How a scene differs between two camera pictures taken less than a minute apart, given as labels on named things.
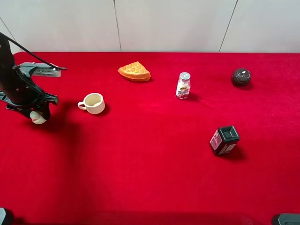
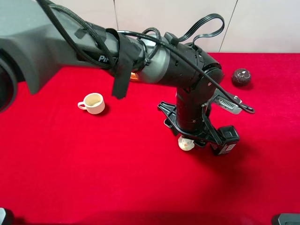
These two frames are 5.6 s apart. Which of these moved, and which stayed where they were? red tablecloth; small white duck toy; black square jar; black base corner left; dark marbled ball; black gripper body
Moved: small white duck toy; black gripper body
Stayed: red tablecloth; black square jar; dark marbled ball; black base corner left
